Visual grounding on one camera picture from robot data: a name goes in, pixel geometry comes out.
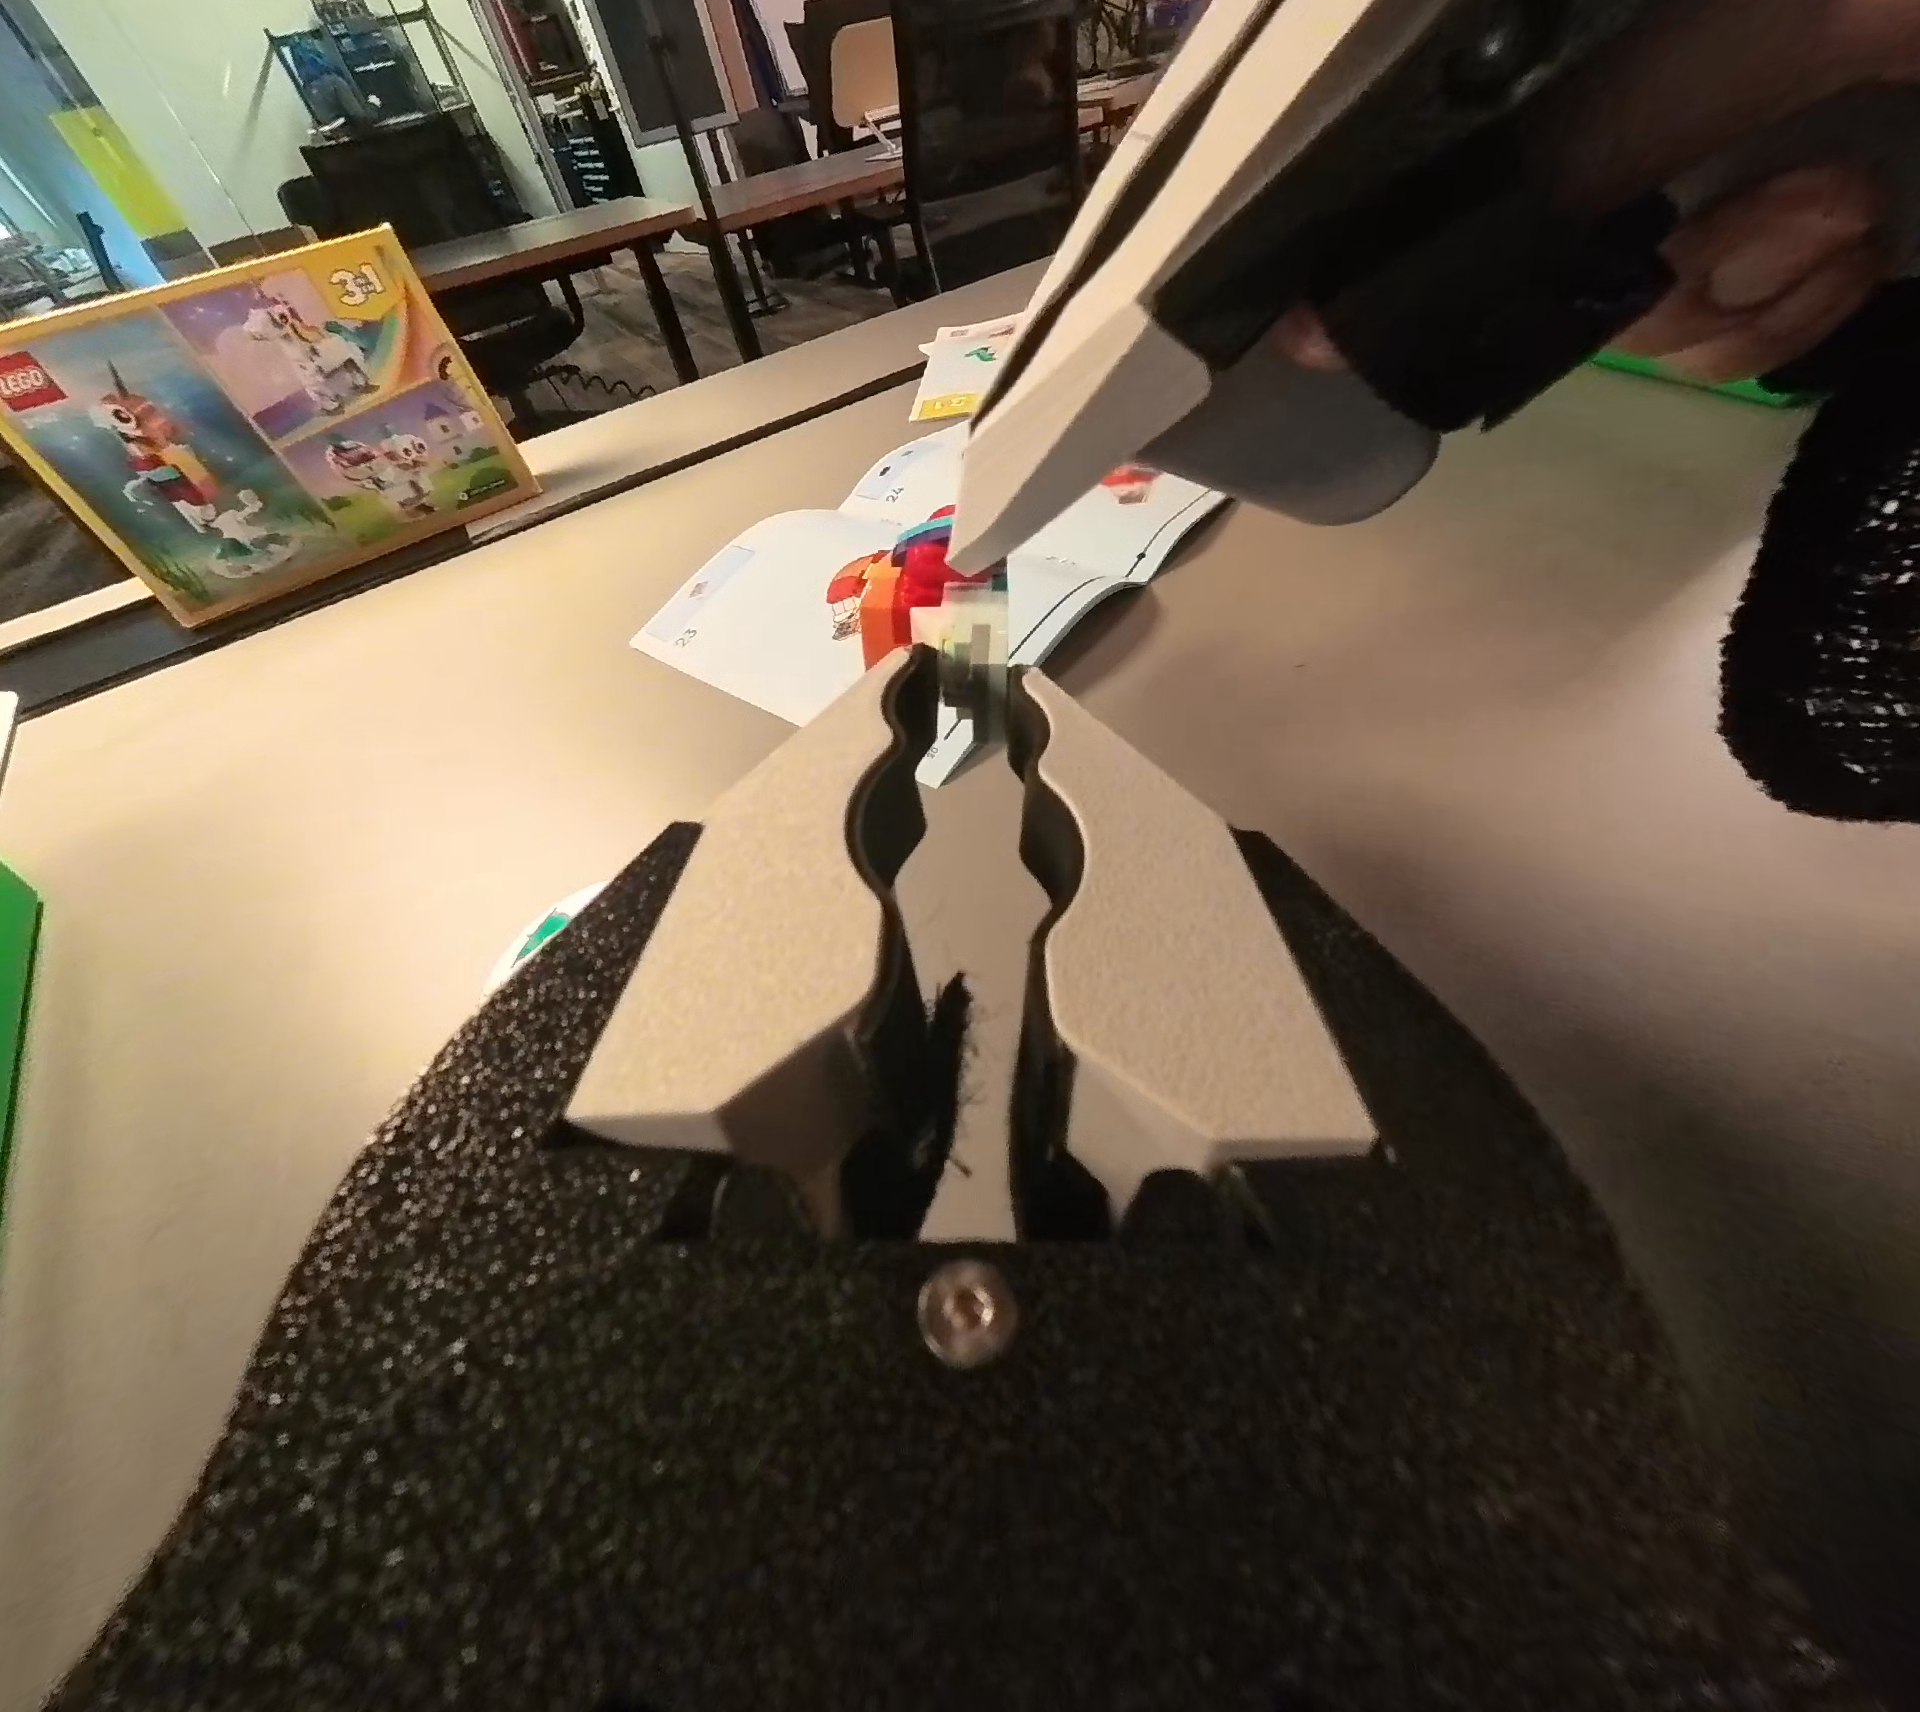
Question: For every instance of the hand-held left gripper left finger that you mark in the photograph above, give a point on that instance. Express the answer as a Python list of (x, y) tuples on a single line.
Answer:
[(735, 962)]

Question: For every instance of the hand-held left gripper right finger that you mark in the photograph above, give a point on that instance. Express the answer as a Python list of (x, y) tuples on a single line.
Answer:
[(1200, 993)]

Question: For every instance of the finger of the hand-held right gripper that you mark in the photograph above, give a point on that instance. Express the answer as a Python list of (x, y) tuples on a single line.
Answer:
[(1200, 46), (1110, 362)]

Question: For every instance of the multicoloured lego model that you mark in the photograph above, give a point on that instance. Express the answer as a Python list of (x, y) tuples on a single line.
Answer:
[(884, 610)]

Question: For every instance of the pale blue instruction booklet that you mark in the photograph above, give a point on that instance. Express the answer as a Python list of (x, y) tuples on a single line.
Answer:
[(765, 603)]

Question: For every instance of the yellow lego box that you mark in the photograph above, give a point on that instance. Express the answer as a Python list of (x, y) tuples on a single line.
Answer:
[(271, 436)]

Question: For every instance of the person's right hand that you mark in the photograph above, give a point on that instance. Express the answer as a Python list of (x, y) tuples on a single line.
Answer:
[(1785, 243)]

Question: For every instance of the white instruction leaflet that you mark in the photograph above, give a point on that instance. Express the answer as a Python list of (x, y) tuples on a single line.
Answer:
[(961, 370)]

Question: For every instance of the black office chair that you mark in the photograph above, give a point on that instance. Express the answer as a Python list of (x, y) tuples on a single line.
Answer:
[(974, 122)]

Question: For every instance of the wooden table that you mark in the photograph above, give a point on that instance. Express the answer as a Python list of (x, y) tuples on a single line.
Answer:
[(554, 235), (810, 184)]

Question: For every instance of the black screen on stand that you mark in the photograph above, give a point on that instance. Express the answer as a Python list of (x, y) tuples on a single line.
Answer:
[(652, 40)]

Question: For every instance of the black shelf rack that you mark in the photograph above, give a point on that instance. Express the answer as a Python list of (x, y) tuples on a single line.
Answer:
[(360, 76)]

